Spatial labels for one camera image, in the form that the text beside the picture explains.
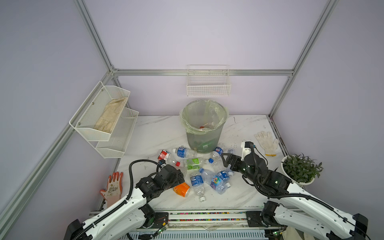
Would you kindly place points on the clear bottle blue label white cap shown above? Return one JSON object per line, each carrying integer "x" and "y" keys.
{"x": 185, "y": 153}

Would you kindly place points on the orange label bottle yellow cap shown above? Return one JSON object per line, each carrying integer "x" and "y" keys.
{"x": 182, "y": 190}

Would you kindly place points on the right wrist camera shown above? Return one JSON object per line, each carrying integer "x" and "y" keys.
{"x": 246, "y": 147}

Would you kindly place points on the aluminium frame post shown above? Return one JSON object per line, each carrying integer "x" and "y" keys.
{"x": 91, "y": 27}

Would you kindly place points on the clear bottle green label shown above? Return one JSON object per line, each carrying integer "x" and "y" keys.
{"x": 196, "y": 164}

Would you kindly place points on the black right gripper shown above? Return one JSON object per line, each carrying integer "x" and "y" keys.
{"x": 235, "y": 159}

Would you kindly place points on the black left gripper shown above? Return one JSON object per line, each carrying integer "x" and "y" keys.
{"x": 175, "y": 181}

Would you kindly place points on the Pocari Sweat bottle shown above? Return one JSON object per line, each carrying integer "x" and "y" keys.
{"x": 198, "y": 185}

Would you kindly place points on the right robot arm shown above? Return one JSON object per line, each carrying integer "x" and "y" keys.
{"x": 291, "y": 206}

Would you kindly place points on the red coated glove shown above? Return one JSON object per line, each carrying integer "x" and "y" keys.
{"x": 114, "y": 189}

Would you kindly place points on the small bottle blue Pepsi label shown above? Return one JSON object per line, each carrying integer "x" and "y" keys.
{"x": 217, "y": 153}

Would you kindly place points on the base rail with cable strip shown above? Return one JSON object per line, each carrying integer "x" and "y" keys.
{"x": 209, "y": 225}

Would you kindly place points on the white cotton work glove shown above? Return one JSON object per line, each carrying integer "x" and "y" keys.
{"x": 268, "y": 142}

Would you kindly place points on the beige glove in shelf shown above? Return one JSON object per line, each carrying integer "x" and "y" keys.
{"x": 110, "y": 115}

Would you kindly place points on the white mesh wall shelf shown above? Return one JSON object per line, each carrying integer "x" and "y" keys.
{"x": 112, "y": 145}

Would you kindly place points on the grey mesh waste bin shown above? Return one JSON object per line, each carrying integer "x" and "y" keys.
{"x": 204, "y": 143}

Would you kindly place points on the white wire wall basket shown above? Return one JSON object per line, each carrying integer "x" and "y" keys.
{"x": 208, "y": 81}

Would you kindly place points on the potted green plant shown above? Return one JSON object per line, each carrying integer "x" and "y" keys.
{"x": 301, "y": 169}

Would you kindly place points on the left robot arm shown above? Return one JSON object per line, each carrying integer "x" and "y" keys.
{"x": 131, "y": 211}

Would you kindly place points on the green bin liner bag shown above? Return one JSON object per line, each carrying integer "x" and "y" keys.
{"x": 200, "y": 112}

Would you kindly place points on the clear bottle red white label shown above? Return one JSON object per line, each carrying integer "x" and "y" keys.
{"x": 168, "y": 158}

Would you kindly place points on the clear bottle rainbow label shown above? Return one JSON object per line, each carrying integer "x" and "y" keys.
{"x": 213, "y": 180}

